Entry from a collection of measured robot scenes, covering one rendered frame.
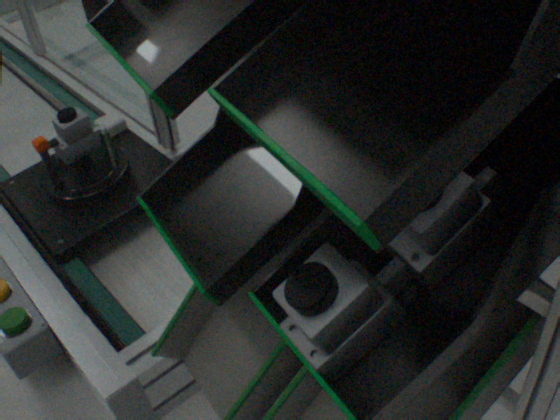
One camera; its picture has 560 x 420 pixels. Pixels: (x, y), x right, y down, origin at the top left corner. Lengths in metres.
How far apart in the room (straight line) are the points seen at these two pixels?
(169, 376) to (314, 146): 0.50
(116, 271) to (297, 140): 0.63
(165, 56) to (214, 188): 0.15
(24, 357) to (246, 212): 0.44
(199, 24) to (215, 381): 0.37
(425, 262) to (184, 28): 0.21
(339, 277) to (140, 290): 0.54
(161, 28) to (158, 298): 0.49
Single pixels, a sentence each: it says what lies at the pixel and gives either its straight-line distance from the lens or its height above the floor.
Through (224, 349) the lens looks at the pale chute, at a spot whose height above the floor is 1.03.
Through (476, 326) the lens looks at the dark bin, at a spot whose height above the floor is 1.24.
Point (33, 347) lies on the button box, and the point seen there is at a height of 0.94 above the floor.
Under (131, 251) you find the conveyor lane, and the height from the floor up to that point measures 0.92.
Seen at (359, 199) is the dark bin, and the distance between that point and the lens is 0.27.
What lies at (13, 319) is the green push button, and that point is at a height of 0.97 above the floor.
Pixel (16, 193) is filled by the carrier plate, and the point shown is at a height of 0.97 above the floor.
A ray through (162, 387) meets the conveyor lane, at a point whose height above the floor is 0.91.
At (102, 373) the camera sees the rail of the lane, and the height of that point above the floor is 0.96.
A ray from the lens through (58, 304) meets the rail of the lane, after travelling 0.84.
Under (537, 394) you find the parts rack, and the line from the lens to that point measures 0.47.
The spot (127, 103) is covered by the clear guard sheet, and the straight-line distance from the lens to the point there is 1.12.
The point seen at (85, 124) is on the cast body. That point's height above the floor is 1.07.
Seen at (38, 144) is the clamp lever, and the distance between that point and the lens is 0.92.
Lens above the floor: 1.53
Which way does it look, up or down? 41 degrees down
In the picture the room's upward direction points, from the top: 8 degrees counter-clockwise
